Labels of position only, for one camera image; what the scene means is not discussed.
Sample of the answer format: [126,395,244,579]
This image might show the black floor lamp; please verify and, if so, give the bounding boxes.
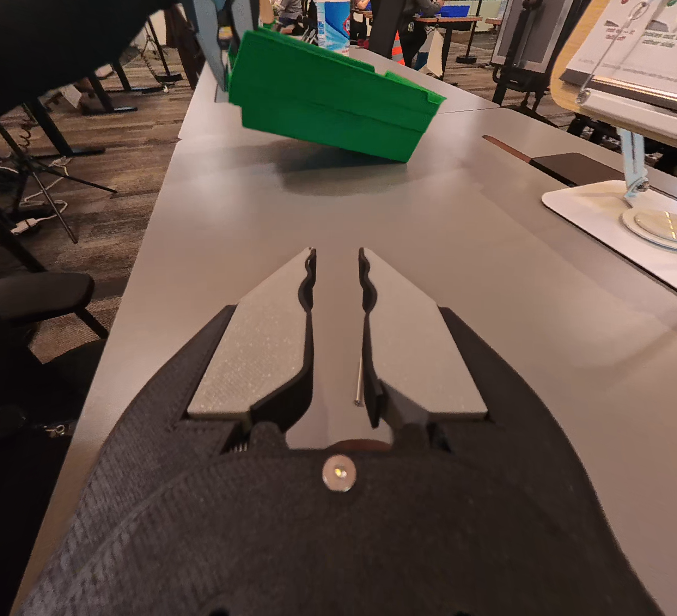
[456,0,500,65]

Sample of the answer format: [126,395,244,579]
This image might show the person's black clothing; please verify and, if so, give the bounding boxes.
[0,338,106,601]

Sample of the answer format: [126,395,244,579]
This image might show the black office chair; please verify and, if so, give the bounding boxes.
[0,271,110,342]

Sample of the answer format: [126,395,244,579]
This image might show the black flat pad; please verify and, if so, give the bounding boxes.
[530,152,626,187]

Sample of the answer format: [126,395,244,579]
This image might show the white floor sign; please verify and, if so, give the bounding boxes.
[415,31,445,73]

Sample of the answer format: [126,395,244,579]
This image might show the printed instruction sheet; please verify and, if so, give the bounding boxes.
[563,0,677,93]

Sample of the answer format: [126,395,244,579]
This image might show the person's left forearm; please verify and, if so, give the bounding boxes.
[0,0,179,114]

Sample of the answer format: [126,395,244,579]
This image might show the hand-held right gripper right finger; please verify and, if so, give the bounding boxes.
[359,247,489,431]

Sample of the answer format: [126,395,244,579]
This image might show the white wipes canister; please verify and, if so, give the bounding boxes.
[316,0,352,56]

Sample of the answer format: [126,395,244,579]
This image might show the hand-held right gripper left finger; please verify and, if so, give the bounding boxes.
[187,247,318,431]

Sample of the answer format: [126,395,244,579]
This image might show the grey panel on black stand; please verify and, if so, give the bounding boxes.
[489,0,609,106]

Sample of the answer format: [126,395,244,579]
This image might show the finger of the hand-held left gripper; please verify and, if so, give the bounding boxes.
[231,0,257,44]
[189,0,230,91]

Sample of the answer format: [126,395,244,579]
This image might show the green plastic bin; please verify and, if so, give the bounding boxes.
[227,28,446,164]

